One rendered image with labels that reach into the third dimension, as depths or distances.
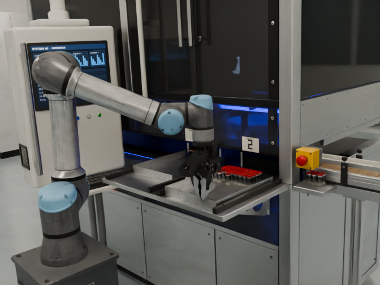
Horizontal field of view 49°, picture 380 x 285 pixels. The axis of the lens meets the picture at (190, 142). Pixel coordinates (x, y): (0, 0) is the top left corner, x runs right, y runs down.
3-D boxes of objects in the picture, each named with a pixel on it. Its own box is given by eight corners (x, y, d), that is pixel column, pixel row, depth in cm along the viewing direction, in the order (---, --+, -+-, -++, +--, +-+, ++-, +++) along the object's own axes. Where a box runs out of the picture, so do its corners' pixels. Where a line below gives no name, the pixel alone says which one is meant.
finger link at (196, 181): (211, 197, 149) (210, 172, 147) (200, 202, 145) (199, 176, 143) (204, 195, 151) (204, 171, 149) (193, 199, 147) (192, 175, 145)
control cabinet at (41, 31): (110, 161, 243) (97, 21, 226) (127, 167, 229) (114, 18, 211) (21, 181, 213) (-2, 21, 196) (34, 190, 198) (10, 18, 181)
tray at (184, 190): (222, 173, 184) (222, 165, 183) (272, 184, 166) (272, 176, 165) (165, 194, 161) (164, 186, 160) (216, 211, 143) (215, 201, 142)
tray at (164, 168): (185, 156, 215) (185, 149, 214) (224, 164, 197) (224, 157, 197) (133, 172, 192) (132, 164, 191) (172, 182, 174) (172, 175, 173)
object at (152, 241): (154, 203, 395) (147, 111, 375) (378, 280, 253) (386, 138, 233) (56, 241, 326) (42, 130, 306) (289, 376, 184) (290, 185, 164)
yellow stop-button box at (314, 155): (304, 163, 166) (305, 145, 164) (321, 165, 161) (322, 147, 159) (294, 167, 160) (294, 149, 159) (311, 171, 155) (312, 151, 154)
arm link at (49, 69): (27, 45, 116) (190, 110, 121) (40, 45, 127) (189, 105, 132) (14, 84, 118) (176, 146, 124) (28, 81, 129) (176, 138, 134)
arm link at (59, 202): (35, 236, 128) (30, 194, 125) (49, 218, 141) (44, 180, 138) (75, 234, 128) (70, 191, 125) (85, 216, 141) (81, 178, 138)
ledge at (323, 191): (310, 181, 174) (310, 176, 173) (340, 187, 165) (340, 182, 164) (292, 190, 164) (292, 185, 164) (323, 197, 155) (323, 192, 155)
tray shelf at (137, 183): (178, 158, 219) (178, 155, 219) (298, 184, 171) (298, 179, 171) (102, 182, 186) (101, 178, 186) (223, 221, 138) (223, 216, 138)
